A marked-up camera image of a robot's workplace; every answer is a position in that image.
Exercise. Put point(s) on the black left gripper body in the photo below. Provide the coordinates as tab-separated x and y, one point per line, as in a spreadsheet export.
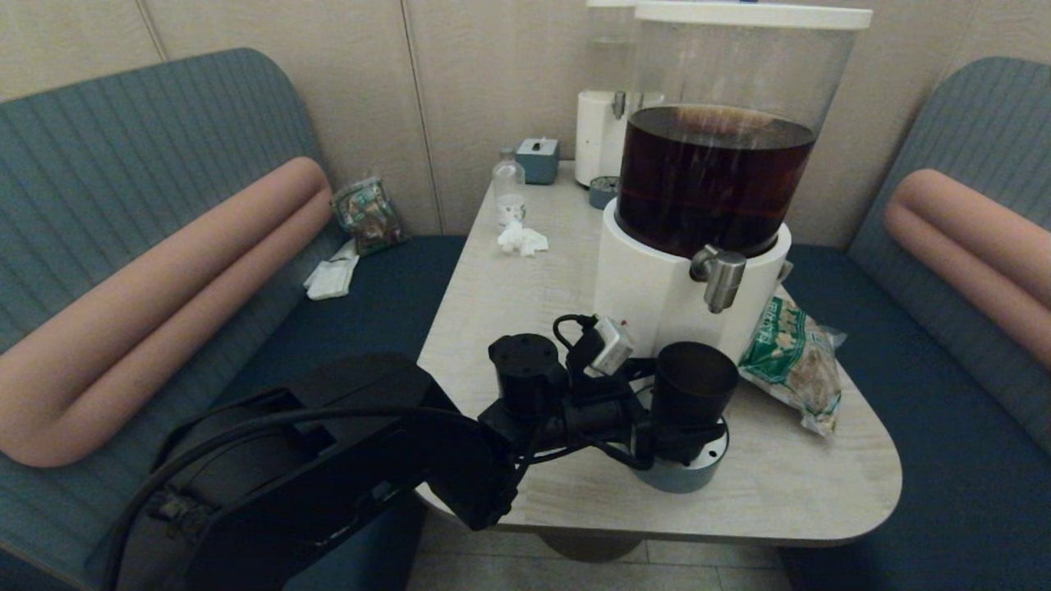
608	414

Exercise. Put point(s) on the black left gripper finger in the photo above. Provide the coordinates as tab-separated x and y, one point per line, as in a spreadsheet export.
686	443

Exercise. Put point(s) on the dark plastic cup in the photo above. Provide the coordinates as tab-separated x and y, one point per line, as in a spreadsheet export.
694	394

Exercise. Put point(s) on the steel dispenser tap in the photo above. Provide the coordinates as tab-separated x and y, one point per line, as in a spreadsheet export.
721	279

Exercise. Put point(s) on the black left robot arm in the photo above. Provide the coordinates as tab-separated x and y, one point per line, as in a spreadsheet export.
345	460

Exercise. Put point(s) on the round blue-grey perforated drip tray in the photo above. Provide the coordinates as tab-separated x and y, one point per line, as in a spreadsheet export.
690	472

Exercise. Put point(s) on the large white tea dispenser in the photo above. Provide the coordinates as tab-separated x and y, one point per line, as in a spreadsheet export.
657	295

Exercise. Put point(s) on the green label snack bag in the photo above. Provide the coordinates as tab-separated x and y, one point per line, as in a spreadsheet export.
792	369

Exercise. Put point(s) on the crumpled white tissue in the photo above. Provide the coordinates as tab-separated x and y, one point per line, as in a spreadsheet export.
521	238

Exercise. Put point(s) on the small round drip tray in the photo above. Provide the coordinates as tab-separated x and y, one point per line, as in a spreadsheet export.
602	193

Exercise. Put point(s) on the clear plastic bottle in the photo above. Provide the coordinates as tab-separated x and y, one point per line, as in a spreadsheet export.
509	189

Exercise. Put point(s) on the blue-grey tissue box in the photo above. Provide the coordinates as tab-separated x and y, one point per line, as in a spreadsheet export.
538	160

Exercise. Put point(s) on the small white drink dispenser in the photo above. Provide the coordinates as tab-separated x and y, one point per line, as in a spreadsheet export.
598	131

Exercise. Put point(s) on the white napkin pack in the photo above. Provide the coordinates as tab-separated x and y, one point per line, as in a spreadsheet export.
330	277

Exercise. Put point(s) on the dark snack bag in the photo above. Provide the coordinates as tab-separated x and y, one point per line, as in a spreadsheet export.
368	215

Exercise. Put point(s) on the pink cylindrical bolster cushion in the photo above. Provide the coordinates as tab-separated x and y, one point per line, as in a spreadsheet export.
969	238
164	295

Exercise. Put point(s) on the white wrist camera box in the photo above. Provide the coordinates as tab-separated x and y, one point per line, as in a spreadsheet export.
612	345

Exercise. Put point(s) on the bronze table pedestal base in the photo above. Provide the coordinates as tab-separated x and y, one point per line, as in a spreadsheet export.
591	548

